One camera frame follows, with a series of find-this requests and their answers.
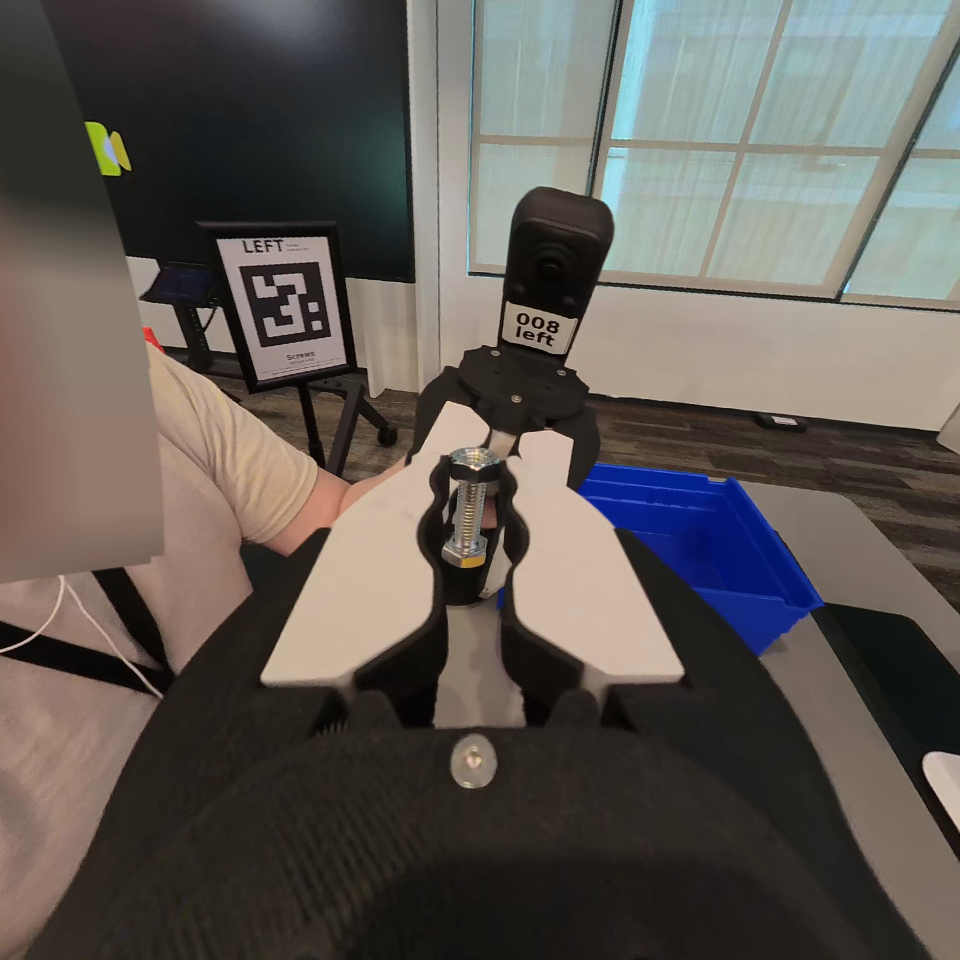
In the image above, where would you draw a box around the large grid window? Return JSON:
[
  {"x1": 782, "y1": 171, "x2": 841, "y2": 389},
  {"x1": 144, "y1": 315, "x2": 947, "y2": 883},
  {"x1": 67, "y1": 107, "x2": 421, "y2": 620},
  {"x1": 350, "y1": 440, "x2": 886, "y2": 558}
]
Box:
[{"x1": 468, "y1": 0, "x2": 960, "y2": 305}]

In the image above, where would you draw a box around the large dark wall screen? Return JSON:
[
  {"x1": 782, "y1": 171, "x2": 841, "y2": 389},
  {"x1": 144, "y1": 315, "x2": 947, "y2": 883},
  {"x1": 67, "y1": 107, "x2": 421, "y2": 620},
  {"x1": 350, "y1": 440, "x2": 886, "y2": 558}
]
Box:
[{"x1": 45, "y1": 0, "x2": 416, "y2": 285}]

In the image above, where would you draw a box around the black desk mat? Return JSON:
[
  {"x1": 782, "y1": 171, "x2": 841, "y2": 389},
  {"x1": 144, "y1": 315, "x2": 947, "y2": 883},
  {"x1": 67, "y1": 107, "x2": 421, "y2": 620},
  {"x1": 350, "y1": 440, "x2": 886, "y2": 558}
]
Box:
[{"x1": 813, "y1": 603, "x2": 960, "y2": 856}]

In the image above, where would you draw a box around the silver hex nut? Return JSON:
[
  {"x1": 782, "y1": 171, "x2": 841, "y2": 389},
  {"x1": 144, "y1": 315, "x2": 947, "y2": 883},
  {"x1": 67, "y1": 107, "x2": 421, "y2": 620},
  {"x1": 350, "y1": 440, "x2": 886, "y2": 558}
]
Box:
[{"x1": 448, "y1": 447, "x2": 498, "y2": 485}]

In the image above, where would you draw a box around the silver hex bolt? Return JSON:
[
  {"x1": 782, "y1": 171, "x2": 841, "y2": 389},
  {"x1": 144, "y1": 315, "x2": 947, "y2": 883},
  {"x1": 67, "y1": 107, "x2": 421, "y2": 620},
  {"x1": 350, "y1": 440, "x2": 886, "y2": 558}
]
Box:
[{"x1": 441, "y1": 447, "x2": 498, "y2": 569}]

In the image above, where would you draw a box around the blue plastic bin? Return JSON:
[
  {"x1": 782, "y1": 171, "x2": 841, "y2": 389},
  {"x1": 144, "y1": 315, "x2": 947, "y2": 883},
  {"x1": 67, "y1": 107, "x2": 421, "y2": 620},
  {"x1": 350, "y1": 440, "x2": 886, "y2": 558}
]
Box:
[{"x1": 495, "y1": 461, "x2": 825, "y2": 658}]

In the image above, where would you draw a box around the thin white cable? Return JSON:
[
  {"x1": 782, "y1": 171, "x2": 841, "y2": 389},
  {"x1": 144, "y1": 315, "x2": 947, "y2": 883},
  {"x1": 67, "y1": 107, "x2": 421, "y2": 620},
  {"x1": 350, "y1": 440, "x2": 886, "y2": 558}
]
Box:
[{"x1": 0, "y1": 573, "x2": 165, "y2": 699}]

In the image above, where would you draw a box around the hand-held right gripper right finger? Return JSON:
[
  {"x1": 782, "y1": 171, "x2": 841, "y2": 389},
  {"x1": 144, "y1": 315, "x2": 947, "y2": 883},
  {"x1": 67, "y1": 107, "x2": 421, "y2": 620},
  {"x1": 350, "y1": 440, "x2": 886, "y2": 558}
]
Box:
[{"x1": 501, "y1": 453, "x2": 687, "y2": 712}]

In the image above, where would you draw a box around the black framed marker sign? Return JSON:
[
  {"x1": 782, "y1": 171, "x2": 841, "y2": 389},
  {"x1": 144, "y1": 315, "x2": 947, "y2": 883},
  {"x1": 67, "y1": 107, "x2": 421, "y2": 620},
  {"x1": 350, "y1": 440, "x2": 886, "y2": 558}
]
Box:
[{"x1": 196, "y1": 221, "x2": 357, "y2": 395}]

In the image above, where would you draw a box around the black laptop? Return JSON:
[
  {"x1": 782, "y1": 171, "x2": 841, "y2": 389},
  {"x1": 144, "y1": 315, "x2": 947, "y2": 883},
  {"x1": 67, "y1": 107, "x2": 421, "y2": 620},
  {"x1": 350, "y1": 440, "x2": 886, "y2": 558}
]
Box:
[{"x1": 138, "y1": 261, "x2": 220, "y2": 306}]

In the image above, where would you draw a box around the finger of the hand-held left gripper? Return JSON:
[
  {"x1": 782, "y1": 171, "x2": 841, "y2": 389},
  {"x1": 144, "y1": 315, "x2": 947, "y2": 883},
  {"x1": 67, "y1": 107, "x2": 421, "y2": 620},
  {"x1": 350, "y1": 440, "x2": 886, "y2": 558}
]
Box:
[
  {"x1": 518, "y1": 429, "x2": 579, "y2": 486},
  {"x1": 408, "y1": 399, "x2": 492, "y2": 458}
]

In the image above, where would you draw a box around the black harness strap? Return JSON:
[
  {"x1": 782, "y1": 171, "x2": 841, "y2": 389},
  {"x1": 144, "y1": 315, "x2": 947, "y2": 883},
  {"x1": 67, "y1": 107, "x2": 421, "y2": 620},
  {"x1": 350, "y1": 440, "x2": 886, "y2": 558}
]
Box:
[{"x1": 0, "y1": 567, "x2": 179, "y2": 700}]

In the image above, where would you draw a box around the black laptop stand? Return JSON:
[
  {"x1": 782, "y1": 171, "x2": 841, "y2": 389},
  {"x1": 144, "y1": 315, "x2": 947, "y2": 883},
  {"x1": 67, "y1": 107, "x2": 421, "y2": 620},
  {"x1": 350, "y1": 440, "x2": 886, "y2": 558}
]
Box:
[{"x1": 174, "y1": 300, "x2": 249, "y2": 380}]

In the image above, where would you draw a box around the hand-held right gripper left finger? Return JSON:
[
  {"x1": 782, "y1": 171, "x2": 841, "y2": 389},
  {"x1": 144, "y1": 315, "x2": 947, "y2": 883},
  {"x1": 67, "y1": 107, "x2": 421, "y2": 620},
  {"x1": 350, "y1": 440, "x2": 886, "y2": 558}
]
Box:
[{"x1": 259, "y1": 448, "x2": 451, "y2": 714}]

